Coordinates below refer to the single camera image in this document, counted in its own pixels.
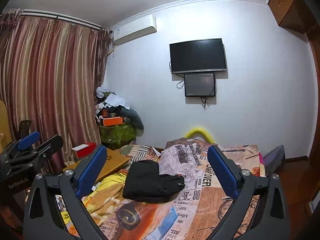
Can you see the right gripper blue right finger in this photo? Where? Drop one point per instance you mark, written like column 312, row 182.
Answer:
column 270, row 219

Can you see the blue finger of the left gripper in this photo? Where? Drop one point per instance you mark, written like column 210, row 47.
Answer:
column 28, row 141
column 48, row 148

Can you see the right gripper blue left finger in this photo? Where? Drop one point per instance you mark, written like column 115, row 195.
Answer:
column 42, row 217

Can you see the black zip hoodie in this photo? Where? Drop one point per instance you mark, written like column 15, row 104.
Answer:
column 144, row 183

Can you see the white clothes pile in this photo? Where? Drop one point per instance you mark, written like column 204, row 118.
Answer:
column 110, row 99

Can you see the yellow fleece blanket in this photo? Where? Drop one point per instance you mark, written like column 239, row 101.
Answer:
column 107, row 196

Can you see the red white box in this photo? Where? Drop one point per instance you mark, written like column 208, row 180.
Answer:
column 83, row 150

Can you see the green patterned storage box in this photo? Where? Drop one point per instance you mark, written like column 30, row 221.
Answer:
column 114, row 137

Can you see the striped grey cloth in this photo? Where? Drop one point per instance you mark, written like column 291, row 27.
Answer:
column 138, row 152

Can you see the orange box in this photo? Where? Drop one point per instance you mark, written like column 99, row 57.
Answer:
column 111, row 121

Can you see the purple grey backpack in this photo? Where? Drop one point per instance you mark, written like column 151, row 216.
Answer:
column 274, row 159

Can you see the dark green jacket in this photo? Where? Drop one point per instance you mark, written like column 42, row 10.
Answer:
column 133, row 116

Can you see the red striped curtain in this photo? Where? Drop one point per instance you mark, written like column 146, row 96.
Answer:
column 50, row 70

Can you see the newspaper print bed cover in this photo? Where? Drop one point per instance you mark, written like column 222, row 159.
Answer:
column 192, row 214

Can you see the white air conditioner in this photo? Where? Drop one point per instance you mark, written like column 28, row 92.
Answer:
column 127, row 31

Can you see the brown wooden door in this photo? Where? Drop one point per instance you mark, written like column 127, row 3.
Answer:
column 313, row 36

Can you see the wooden overhead cabinet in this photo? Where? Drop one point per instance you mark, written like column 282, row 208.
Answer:
column 294, row 15

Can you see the small black wall monitor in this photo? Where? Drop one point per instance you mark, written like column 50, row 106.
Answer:
column 199, row 84

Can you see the large black wall television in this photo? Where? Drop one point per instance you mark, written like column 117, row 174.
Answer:
column 198, row 56

